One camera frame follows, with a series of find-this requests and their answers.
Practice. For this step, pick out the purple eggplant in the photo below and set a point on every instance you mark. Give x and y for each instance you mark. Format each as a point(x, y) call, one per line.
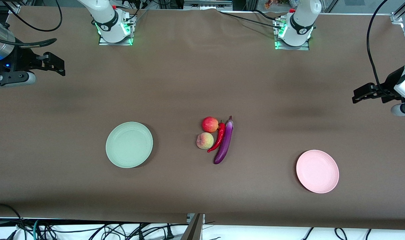
point(225, 143)

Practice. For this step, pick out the colourful background object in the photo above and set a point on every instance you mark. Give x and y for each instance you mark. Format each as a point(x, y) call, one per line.
point(270, 4)

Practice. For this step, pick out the pink plate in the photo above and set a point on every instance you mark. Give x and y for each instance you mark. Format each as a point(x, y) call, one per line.
point(317, 171)

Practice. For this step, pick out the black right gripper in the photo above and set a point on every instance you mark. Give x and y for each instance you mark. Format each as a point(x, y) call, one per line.
point(19, 59)

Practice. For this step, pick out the red chili pepper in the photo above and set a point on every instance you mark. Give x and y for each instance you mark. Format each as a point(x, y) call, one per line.
point(220, 136)

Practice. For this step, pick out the yellow-pink peach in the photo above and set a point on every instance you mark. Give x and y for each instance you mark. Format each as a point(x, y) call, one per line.
point(205, 140)

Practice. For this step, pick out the aluminium frame corner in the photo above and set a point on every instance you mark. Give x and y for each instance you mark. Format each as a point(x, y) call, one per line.
point(400, 13)

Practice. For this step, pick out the red apple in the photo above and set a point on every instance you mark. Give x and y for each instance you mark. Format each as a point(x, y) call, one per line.
point(209, 124)

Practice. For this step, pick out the aluminium profile post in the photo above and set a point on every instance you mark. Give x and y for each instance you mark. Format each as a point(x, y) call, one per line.
point(193, 230)

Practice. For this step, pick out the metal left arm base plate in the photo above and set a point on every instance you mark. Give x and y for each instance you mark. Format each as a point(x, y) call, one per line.
point(282, 47)

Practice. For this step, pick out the brown table cloth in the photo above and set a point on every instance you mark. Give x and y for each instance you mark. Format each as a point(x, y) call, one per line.
point(189, 83)

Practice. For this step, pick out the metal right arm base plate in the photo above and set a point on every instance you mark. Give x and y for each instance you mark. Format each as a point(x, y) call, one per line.
point(104, 42)

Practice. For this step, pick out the grey metal device box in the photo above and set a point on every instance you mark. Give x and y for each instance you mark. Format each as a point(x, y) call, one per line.
point(207, 4)

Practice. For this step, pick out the light green plate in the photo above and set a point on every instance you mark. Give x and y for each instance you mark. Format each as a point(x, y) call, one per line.
point(129, 145)

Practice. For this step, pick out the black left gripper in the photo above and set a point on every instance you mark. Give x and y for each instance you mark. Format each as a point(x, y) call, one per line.
point(388, 83)

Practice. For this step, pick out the metal corner bracket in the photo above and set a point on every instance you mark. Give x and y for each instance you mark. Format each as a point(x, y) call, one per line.
point(15, 7)

